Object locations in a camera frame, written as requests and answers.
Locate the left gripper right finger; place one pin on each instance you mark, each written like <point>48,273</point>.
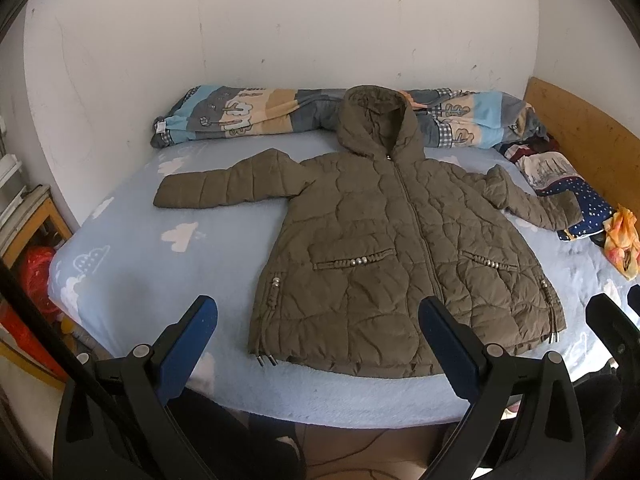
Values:
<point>461,355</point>

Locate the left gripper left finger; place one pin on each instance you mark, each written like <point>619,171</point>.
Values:
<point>158,372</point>

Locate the olive quilted hooded jacket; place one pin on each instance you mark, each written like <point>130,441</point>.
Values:
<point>374,229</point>

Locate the orange plastic bag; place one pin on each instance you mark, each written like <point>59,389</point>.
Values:
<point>621,246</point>

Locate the light blue cloud bedsheet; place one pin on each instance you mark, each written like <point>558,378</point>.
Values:
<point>135,268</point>

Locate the red plastic bag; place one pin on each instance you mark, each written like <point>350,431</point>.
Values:
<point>34,272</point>

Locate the wooden headboard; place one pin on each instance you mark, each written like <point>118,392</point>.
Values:
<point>601,149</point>

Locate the grey white folded cloth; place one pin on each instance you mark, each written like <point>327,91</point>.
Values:
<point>544,169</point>

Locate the wooden side table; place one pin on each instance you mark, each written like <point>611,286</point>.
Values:
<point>37,211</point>

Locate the red striped garment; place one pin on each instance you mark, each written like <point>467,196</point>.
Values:
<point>534,145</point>

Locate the patchwork rolled quilt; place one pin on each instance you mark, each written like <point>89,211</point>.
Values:
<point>448,118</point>

